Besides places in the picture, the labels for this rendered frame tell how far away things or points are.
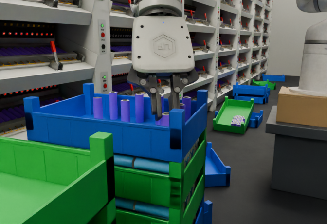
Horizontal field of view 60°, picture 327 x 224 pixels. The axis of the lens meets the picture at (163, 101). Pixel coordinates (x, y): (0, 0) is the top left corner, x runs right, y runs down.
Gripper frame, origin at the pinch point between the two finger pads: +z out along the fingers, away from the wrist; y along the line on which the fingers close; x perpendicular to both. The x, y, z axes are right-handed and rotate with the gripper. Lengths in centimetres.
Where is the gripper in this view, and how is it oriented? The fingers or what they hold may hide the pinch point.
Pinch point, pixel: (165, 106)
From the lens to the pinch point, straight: 46.5
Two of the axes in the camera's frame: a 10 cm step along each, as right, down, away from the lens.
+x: -1.6, 2.2, 9.6
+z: 0.7, 9.7, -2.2
